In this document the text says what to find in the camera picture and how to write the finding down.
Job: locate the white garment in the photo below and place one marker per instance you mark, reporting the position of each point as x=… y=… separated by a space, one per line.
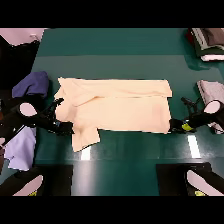
x=213 y=58

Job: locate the red garment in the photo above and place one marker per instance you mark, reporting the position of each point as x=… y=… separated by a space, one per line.
x=190 y=36

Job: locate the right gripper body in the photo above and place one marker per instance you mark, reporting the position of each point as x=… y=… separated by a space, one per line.
x=176 y=126

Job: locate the cream T-shirt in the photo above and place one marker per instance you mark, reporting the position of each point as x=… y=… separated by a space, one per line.
x=123 y=106

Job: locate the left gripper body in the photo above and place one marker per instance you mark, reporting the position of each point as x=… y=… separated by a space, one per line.
x=64 y=128

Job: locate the dark green garment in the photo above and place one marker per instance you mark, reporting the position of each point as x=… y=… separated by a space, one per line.
x=206 y=50

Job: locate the purple-blue garment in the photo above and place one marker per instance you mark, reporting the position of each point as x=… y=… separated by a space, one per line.
x=31 y=84

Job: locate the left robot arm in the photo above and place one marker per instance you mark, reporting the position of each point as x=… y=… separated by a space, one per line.
x=37 y=122

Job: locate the grey-brown garment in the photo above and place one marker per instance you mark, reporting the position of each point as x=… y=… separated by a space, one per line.
x=215 y=36

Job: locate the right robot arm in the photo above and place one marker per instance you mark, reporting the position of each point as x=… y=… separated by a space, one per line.
x=204 y=116

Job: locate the black garment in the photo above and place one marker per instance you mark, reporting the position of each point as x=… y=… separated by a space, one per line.
x=16 y=63

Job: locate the lavender garment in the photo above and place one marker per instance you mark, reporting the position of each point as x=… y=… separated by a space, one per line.
x=21 y=150

